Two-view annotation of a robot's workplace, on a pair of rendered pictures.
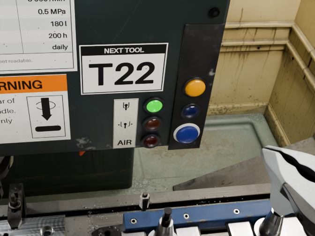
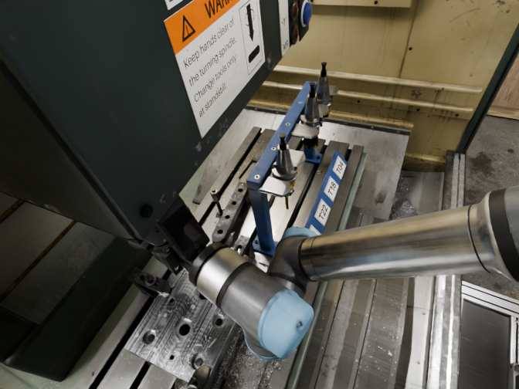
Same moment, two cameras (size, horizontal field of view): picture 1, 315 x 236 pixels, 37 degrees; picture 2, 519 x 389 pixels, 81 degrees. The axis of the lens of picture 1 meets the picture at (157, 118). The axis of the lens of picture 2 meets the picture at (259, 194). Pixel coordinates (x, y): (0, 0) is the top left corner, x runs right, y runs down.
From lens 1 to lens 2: 0.50 m
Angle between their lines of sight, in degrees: 31
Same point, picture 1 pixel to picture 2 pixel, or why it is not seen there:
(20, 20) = not seen: outside the picture
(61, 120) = (259, 35)
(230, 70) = not seen: hidden behind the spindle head
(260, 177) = (230, 148)
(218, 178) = (211, 171)
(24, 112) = (240, 37)
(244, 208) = (288, 120)
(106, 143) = (278, 55)
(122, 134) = (283, 35)
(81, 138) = (268, 55)
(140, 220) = (259, 172)
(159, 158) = not seen: hidden behind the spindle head
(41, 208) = (158, 273)
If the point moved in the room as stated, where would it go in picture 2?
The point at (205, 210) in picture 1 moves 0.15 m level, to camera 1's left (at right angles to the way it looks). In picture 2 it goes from (276, 137) to (241, 171)
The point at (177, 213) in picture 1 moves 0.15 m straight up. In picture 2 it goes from (268, 151) to (262, 101)
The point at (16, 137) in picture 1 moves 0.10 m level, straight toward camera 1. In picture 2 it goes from (240, 81) to (334, 84)
